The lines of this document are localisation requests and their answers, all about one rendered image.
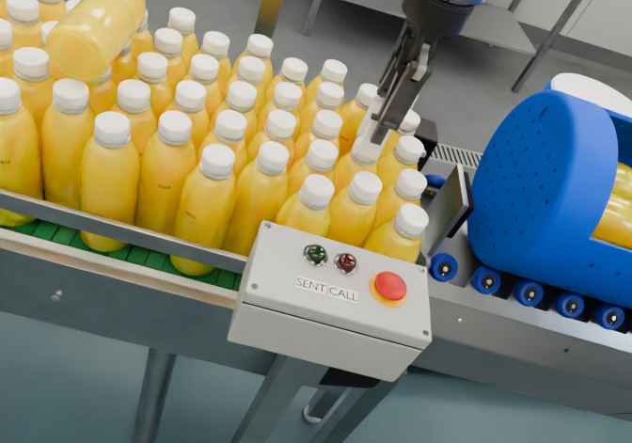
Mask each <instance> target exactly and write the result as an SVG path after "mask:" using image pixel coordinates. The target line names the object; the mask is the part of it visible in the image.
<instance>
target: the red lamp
mask: <svg viewBox="0 0 632 443"><path fill-rule="evenodd" d="M337 264H338V266H339V268H340V269H342V270H344V271H347V272H351V271H353V270H355V268H356V264H357V262H356V258H355V257H354V256H353V255H352V254H350V253H342V254H340V255H339V256H338V258H337Z"/></svg>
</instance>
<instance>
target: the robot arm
mask: <svg viewBox="0 0 632 443"><path fill-rule="evenodd" d="M484 1H486V0H403V2H402V10H403V13H404V15H405V16H406V18H405V22H404V25H403V29H402V32H401V34H400V36H399V37H398V39H397V41H396V44H395V46H394V48H393V50H392V52H391V55H390V57H389V59H388V61H387V64H386V66H385V68H384V70H383V72H382V74H381V77H380V78H379V80H378V82H379V84H380V86H379V88H377V91H376V92H377V93H376V94H377V95H379V96H376V95H375V96H374V97H373V99H372V101H371V105H370V107H369V109H368V111H367V113H366V115H365V117H364V119H363V120H362V122H361V124H360V126H359V128H358V131H357V133H356V136H357V137H360V136H363V137H362V139H361V141H360V143H359V146H358V148H357V150H356V152H355V157H358V158H362V159H365V160H368V161H371V162H376V160H377V158H378V156H379V154H380V152H381V150H382V148H383V147H384V146H385V144H386V142H387V139H388V137H389V135H390V133H391V131H392V130H394V131H398V129H399V128H400V126H401V124H402V122H403V120H404V118H405V116H406V114H407V113H408V111H409V109H410V107H411V106H412V104H413V102H414V100H415V99H416V98H417V96H418V94H419V92H420V90H421V88H422V87H423V85H424V84H425V83H426V81H427V80H428V79H429V77H430V76H431V75H432V73H433V68H432V67H429V66H428V65H429V63H430V61H431V60H432V59H434V57H435V54H436V52H437V49H438V45H437V43H438V40H439V38H442V37H453V36H456V35H458V34H459V33H460V32H461V31H462V29H463V28H464V26H465V24H466V21H467V20H468V18H469V16H470V14H471V12H472V11H473V9H474V5H478V4H481V3H483V2H484Z"/></svg>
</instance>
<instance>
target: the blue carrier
mask: <svg viewBox="0 0 632 443"><path fill-rule="evenodd" d="M618 162H621V163H623V164H626V165H627V166H629V167H631V168H632V118H630V117H629V116H626V115H623V114H620V113H617V112H615V111H612V110H609V109H607V108H604V107H602V106H599V105H598V104H596V103H591V102H589V101H586V100H583V99H580V98H578V97H576V96H573V95H570V94H567V93H565V92H562V91H559V90H554V89H548V90H543V91H539V92H537V93H534V94H532V95H530V96H529V97H527V98H526V99H525V100H523V101H522V102H521V103H519V104H518V105H517V106H516V107H515V108H514V109H513V110H512V111H511V112H510V113H509V114H508V115H507V117H506V118H505V119H504V120H503V121H502V122H501V123H500V125H499V126H498V128H497V129H496V131H495V132H494V134H493V136H492V137H491V139H490V141H489V143H488V145H487V146H486V148H485V150H484V152H483V155H482V158H481V160H480V162H479V164H478V167H477V170H476V173H475V176H474V179H473V183H472V185H471V193H472V197H473V203H474V211H473V212H472V213H471V214H470V216H469V217H468V218H467V221H466V222H467V234H468V239H469V242H470V245H471V248H472V250H473V252H474V254H475V255H476V257H477V258H478V259H479V260H480V261H481V262H482V263H483V264H485V265H487V266H489V267H491V268H495V269H498V270H500V271H504V272H507V273H511V274H514V275H517V276H521V277H525V278H529V279H532V280H536V281H539V282H542V283H545V284H548V285H551V286H555V287H558V288H562V289H565V290H567V291H571V292H574V293H580V294H583V295H587V296H589V297H593V298H596V299H599V300H602V301H606V302H609V303H612V304H615V305H618V306H622V307H625V308H628V309H632V250H630V249H627V248H624V247H620V246H617V245H613V244H610V243H607V242H603V241H600V240H597V239H594V238H592V237H591V236H592V234H593V232H594V230H595V229H596V227H597V225H598V223H599V221H600V219H601V217H602V215H603V213H604V211H605V209H606V207H607V205H608V201H609V198H610V195H611V192H612V188H613V185H614V182H615V177H616V171H617V165H618Z"/></svg>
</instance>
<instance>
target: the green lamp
mask: <svg viewBox="0 0 632 443"><path fill-rule="evenodd" d="M307 256H308V258H309V259H310V260H311V261H314V262H323V261H324V260H325V258H326V250H325V249H324V247H323V246H321V245H317V244H313V245H310V246H309V247H308V249H307Z"/></svg>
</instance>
